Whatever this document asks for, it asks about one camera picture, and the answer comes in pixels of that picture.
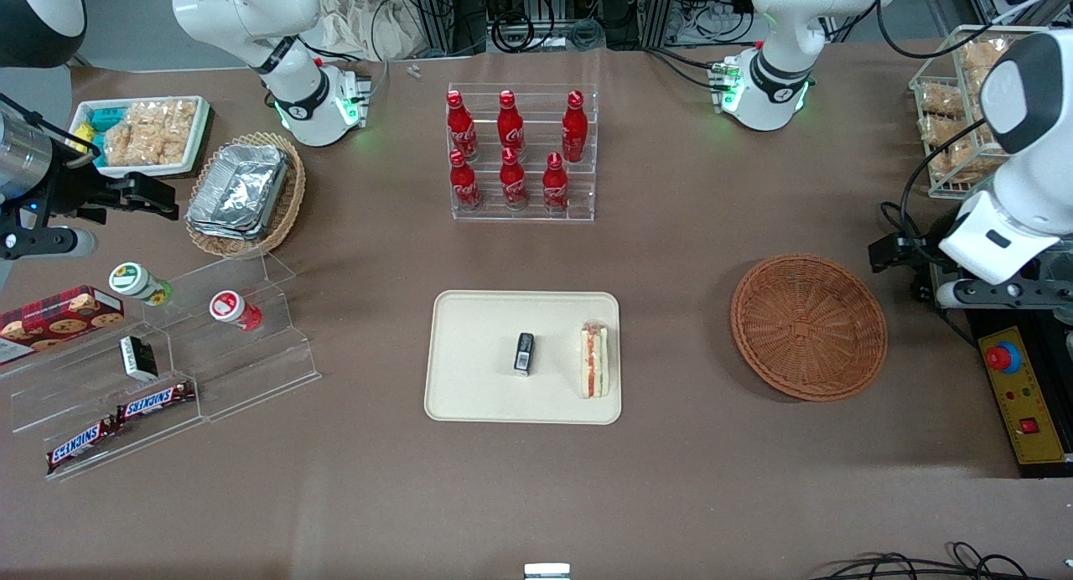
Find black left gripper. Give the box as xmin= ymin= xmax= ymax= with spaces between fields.
xmin=868 ymin=225 xmax=958 ymax=306

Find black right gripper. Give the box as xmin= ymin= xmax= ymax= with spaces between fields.
xmin=35 ymin=148 xmax=180 ymax=229

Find triangular sandwich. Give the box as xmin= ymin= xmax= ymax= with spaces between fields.
xmin=580 ymin=320 xmax=610 ymax=399

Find white plastic snack tray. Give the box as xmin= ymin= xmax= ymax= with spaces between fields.
xmin=69 ymin=96 xmax=210 ymax=179

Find aluminium foil tray stack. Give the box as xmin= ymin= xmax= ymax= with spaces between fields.
xmin=184 ymin=144 xmax=290 ymax=241

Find round brown wicker basket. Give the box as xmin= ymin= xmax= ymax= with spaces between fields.
xmin=730 ymin=254 xmax=888 ymax=402

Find oval tan wicker basket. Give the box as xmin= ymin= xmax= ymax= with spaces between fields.
xmin=184 ymin=132 xmax=307 ymax=258

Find beige rectangular tray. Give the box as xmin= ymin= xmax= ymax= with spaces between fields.
xmin=424 ymin=291 xmax=622 ymax=425

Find clear rice cracker pack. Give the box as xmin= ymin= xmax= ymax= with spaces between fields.
xmin=960 ymin=37 xmax=1007 ymax=100
xmin=918 ymin=84 xmax=967 ymax=120
xmin=922 ymin=116 xmax=1003 ymax=184
xmin=126 ymin=101 xmax=199 ymax=149
xmin=104 ymin=121 xmax=189 ymax=167

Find green jar sunflower lid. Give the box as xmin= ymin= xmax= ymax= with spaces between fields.
xmin=109 ymin=262 xmax=174 ymax=306

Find red jar white lid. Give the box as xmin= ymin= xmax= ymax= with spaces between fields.
xmin=210 ymin=290 xmax=263 ymax=332

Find red cookie box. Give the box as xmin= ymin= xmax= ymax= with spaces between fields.
xmin=0 ymin=285 xmax=125 ymax=365

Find small black white box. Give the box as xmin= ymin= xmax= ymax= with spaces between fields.
xmin=119 ymin=335 xmax=158 ymax=381

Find yellow emergency stop box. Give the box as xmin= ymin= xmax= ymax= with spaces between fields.
xmin=979 ymin=327 xmax=1067 ymax=465

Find clear acrylic stepped shelf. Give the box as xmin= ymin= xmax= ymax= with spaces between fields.
xmin=147 ymin=251 xmax=322 ymax=423
xmin=0 ymin=308 xmax=207 ymax=482

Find Snickers chocolate bar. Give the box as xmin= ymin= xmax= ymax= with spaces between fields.
xmin=116 ymin=381 xmax=196 ymax=422
xmin=46 ymin=417 xmax=122 ymax=474

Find beige cloth bag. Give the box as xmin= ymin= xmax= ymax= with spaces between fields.
xmin=314 ymin=0 xmax=430 ymax=61

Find clear acrylic bottle rack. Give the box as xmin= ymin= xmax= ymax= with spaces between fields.
xmin=447 ymin=82 xmax=599 ymax=223

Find red cola bottle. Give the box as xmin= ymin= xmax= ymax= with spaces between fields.
xmin=446 ymin=91 xmax=479 ymax=162
xmin=497 ymin=91 xmax=526 ymax=162
xmin=562 ymin=91 xmax=589 ymax=163
xmin=542 ymin=153 xmax=571 ymax=212
xmin=448 ymin=149 xmax=483 ymax=212
xmin=500 ymin=148 xmax=529 ymax=210

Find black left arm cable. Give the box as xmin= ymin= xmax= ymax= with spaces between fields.
xmin=879 ymin=119 xmax=990 ymax=313

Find white wire basket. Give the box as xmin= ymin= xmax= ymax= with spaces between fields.
xmin=910 ymin=25 xmax=1040 ymax=202

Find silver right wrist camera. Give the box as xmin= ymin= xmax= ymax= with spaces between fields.
xmin=0 ymin=226 xmax=98 ymax=261

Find black floor cables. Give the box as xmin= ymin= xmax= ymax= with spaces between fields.
xmin=811 ymin=541 xmax=1073 ymax=580

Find aluminium frame post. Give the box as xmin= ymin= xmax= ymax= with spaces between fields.
xmin=408 ymin=0 xmax=459 ymax=58
xmin=640 ymin=0 xmax=680 ymax=49

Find coiled black cable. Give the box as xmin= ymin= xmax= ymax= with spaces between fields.
xmin=490 ymin=10 xmax=536 ymax=54

